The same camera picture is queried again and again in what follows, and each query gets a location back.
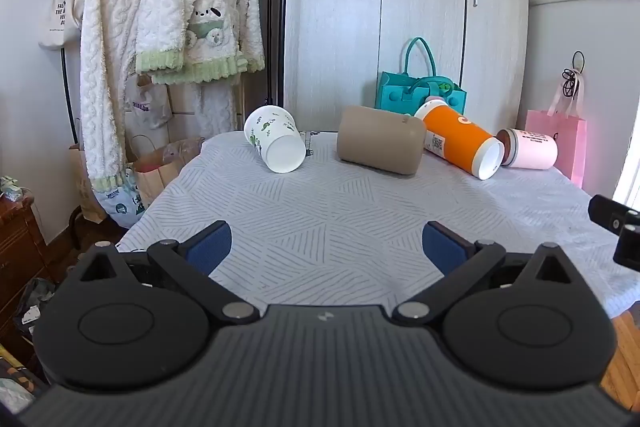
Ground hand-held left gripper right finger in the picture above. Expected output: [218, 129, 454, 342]
[392, 221, 577, 327]

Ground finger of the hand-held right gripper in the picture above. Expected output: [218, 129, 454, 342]
[588, 194, 640, 234]
[613, 224, 640, 271]

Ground orange and white cup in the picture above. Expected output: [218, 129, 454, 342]
[414, 98, 506, 180]

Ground white cup with green print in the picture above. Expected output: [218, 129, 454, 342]
[243, 105, 307, 174]

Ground pink cup with brown lid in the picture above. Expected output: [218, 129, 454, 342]
[496, 128, 559, 170]

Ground pink gift bag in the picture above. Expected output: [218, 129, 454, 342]
[525, 72, 587, 188]

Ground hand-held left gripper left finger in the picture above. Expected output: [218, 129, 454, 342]
[79, 221, 261, 326]

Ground grey patterned tablecloth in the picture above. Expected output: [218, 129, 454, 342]
[116, 129, 640, 321]

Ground teal tote bag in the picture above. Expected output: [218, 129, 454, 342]
[376, 37, 468, 116]

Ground brown wooden cabinet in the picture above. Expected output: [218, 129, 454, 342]
[0, 191, 52, 310]

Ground white and green printed bag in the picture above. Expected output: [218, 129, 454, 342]
[93, 167, 151, 229]

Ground grey wardrobe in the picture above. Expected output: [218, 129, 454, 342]
[282, 0, 531, 138]

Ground tan cup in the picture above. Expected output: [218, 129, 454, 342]
[336, 106, 427, 176]

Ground tall brown paper bag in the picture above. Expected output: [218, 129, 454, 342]
[69, 144, 109, 224]

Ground white fleece robe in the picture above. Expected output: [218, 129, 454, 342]
[80, 0, 242, 188]

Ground dark cloth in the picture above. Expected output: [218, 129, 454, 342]
[14, 277, 57, 334]

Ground white bag with purple print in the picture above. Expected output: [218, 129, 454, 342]
[125, 74, 174, 130]

